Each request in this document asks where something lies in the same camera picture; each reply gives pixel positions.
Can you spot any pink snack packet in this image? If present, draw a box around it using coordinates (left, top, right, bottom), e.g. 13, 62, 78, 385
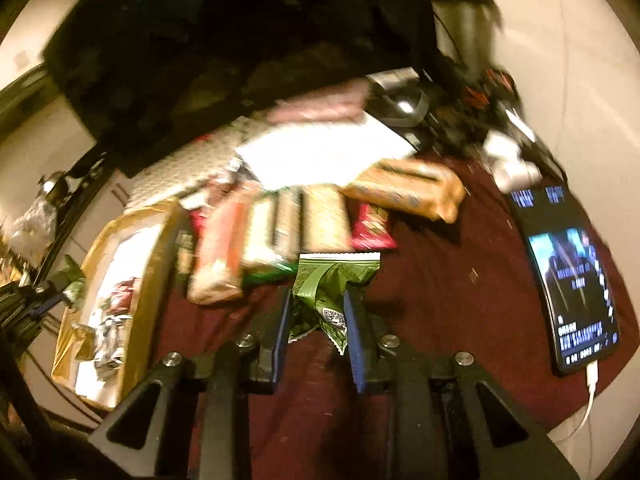
265, 77, 371, 123

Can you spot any grey metal stand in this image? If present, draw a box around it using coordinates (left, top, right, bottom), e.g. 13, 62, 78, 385
435, 0, 496, 71

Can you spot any black and red gadget pile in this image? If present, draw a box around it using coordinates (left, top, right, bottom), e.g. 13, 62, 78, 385
435, 60, 536, 151

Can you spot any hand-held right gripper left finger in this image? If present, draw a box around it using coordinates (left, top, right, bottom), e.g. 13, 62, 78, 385
87, 287, 293, 480

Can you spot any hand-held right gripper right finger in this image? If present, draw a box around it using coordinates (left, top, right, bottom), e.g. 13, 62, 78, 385
344, 287, 581, 480

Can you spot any black device with grey strap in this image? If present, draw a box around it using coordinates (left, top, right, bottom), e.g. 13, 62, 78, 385
367, 67, 436, 146

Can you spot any white charger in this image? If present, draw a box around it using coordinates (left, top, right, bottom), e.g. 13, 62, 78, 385
482, 130, 543, 193

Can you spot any white keyboard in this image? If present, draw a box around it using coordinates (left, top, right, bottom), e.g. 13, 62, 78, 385
125, 120, 251, 211

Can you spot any orange snack packet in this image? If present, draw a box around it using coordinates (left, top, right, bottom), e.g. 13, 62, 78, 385
342, 158, 466, 224

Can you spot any black and white snack packet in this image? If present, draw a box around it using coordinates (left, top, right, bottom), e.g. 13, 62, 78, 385
90, 310, 128, 386

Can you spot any dark computer monitor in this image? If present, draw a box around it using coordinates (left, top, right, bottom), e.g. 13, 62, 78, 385
42, 0, 436, 178

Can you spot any gold cardboard box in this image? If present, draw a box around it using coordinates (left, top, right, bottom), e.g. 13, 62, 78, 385
51, 200, 188, 413

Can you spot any red and white snack packet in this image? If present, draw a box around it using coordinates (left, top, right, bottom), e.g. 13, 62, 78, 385
187, 195, 248, 306

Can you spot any clear plastic bag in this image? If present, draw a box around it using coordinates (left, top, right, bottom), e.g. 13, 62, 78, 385
10, 195, 58, 266

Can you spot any beige cracker packet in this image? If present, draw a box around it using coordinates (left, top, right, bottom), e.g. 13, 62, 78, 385
300, 187, 351, 253

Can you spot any black tripod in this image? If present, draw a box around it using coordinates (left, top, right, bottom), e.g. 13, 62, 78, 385
0, 245, 86, 361

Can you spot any white charging cable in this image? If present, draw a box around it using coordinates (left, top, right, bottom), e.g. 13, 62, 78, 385
547, 360, 601, 443

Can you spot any maroon desk mat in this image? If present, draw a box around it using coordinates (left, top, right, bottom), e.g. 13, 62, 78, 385
155, 155, 631, 480

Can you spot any steel pot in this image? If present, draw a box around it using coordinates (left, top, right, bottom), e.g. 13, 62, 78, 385
40, 172, 68, 201

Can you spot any black smartphone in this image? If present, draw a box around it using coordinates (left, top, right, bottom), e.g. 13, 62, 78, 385
505, 182, 621, 376

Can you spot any white paper sheet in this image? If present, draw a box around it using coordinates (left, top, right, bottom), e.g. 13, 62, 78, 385
235, 110, 418, 193

